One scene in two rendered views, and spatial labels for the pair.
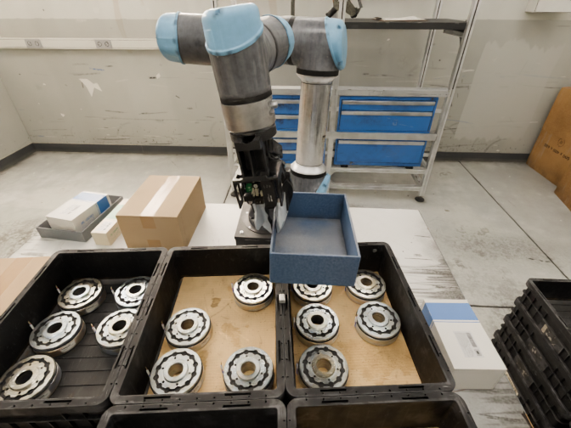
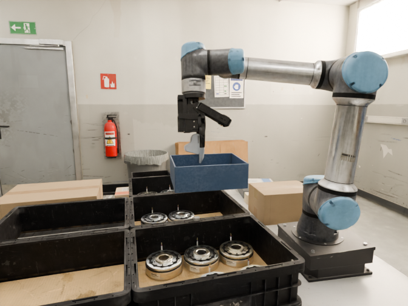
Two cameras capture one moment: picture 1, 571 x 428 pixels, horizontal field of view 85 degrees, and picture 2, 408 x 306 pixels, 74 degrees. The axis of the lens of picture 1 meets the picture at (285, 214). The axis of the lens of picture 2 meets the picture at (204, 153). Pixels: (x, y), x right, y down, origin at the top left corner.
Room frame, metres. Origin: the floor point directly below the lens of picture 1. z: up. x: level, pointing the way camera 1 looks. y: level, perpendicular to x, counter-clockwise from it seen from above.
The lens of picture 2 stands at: (0.29, -0.79, 1.29)
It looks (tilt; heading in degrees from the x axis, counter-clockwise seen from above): 10 degrees down; 76
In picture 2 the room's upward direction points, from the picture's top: straight up
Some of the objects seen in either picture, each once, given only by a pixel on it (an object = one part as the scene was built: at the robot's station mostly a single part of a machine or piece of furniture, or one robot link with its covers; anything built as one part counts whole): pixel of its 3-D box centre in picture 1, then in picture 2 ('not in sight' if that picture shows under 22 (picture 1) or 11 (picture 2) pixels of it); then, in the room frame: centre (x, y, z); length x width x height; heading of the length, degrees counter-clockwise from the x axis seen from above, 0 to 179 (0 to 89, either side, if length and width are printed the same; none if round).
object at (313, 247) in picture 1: (311, 233); (206, 170); (0.48, -0.05, 1.10); 0.20 x 0.15 x 0.07; 178
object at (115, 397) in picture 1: (214, 308); (184, 207); (0.45, 0.16, 0.92); 0.40 x 0.30 x 0.02; 2
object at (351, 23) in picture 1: (372, 25); not in sight; (2.62, -0.63, 1.32); 1.20 x 0.45 x 0.06; 87
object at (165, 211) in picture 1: (166, 211); (281, 201); (1.03, 0.48, 0.78); 0.30 x 0.22 x 0.16; 177
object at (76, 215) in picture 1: (81, 213); (257, 187); (1.06, 0.84, 0.75); 0.20 x 0.12 x 0.09; 166
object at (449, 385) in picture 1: (348, 303); (207, 247); (0.46, -0.14, 0.92); 0.40 x 0.30 x 0.02; 2
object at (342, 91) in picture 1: (335, 90); not in sight; (2.43, -0.37, 0.91); 1.70 x 0.10 x 0.05; 87
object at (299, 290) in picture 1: (312, 285); (236, 249); (0.57, -0.07, 0.86); 0.10 x 0.10 x 0.01
